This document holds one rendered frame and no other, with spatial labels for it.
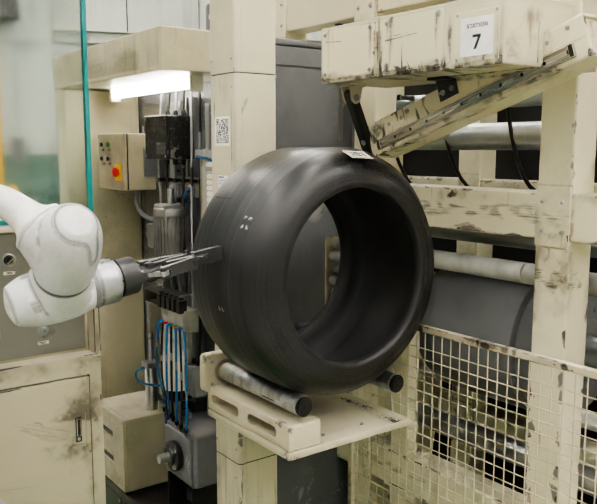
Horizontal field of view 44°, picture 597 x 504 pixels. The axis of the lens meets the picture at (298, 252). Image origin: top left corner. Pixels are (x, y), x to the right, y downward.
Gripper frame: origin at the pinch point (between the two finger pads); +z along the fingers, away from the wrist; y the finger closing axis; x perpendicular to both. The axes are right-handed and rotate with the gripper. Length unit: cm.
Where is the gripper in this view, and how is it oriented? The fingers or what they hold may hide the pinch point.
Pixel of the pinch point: (206, 255)
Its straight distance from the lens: 159.1
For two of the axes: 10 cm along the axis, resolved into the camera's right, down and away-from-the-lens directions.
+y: -5.9, -1.1, 8.0
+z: 8.0, -2.2, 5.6
